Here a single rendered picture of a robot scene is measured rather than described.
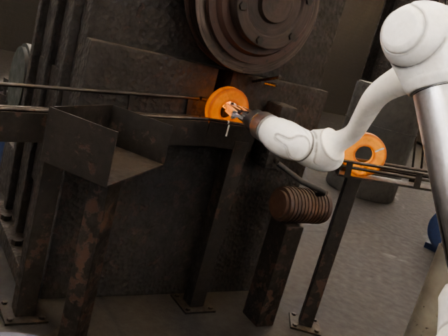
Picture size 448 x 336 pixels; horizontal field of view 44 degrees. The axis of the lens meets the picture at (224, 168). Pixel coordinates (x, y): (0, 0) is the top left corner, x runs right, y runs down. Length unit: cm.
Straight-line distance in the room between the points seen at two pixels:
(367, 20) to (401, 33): 951
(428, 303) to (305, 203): 52
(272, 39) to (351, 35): 866
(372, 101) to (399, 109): 301
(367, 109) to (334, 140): 21
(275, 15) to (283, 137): 41
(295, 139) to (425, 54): 55
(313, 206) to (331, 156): 38
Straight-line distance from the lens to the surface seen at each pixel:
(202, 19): 175
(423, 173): 208
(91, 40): 174
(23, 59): 290
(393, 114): 445
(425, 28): 111
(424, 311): 202
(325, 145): 165
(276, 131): 158
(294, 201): 195
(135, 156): 157
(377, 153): 205
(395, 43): 113
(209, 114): 185
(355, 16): 1043
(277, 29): 181
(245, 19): 173
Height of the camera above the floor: 101
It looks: 14 degrees down
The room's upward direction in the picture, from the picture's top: 15 degrees clockwise
